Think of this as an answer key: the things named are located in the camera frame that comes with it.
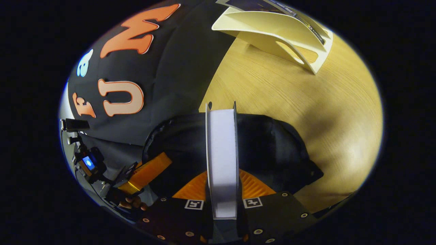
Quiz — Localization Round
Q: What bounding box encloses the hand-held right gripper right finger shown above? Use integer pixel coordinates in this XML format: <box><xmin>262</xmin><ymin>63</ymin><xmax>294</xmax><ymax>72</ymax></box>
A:
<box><xmin>237</xmin><ymin>169</ymin><xmax>319</xmax><ymax>244</ymax></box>

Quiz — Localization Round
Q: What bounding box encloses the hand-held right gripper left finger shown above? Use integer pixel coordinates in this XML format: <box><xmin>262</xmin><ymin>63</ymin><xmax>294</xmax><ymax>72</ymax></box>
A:
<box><xmin>136</xmin><ymin>170</ymin><xmax>213</xmax><ymax>245</ymax></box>

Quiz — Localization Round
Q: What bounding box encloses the black schoolbag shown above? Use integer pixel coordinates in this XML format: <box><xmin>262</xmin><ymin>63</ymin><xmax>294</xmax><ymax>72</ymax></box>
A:
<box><xmin>141</xmin><ymin>112</ymin><xmax>324</xmax><ymax>205</ymax></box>

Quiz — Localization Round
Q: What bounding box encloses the portrait cover book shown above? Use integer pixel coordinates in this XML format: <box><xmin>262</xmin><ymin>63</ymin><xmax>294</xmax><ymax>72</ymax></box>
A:
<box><xmin>205</xmin><ymin>101</ymin><xmax>239</xmax><ymax>220</ymax></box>

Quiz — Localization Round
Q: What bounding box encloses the white bookshelf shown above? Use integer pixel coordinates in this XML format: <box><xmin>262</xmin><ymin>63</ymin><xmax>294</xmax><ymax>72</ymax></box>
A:
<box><xmin>212</xmin><ymin>0</ymin><xmax>333</xmax><ymax>75</ymax></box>

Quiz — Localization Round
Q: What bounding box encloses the blue cover book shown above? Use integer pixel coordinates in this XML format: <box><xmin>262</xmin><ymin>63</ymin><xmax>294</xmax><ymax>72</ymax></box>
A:
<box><xmin>216</xmin><ymin>0</ymin><xmax>326</xmax><ymax>45</ymax></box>

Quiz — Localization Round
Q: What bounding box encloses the black backdrop cloth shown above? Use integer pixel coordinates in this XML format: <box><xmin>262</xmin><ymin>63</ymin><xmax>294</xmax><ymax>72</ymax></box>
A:
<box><xmin>60</xmin><ymin>0</ymin><xmax>239</xmax><ymax>205</ymax></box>

